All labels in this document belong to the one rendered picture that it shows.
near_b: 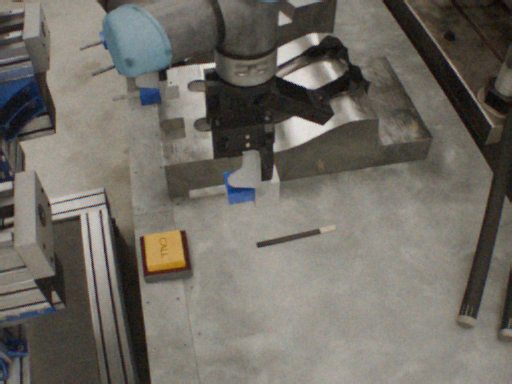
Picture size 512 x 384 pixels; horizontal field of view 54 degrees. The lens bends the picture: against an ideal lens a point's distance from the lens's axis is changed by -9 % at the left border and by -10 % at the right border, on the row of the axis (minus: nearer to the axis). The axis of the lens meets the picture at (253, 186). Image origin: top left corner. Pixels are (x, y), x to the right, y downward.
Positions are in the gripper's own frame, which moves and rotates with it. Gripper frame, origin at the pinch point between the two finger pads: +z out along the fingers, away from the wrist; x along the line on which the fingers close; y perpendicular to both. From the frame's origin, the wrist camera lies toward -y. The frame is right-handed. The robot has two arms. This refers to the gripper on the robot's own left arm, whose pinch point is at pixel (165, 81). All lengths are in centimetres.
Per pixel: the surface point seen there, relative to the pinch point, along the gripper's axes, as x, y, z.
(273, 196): 31.7, -13.5, -1.4
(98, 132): -86, 32, 91
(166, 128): 8.2, 0.9, 4.4
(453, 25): -26, -78, 13
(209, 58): -14.6, -10.1, 7.2
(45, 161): -74, 55, 91
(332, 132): 19.2, -26.7, 0.0
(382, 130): 15.7, -38.5, 5.1
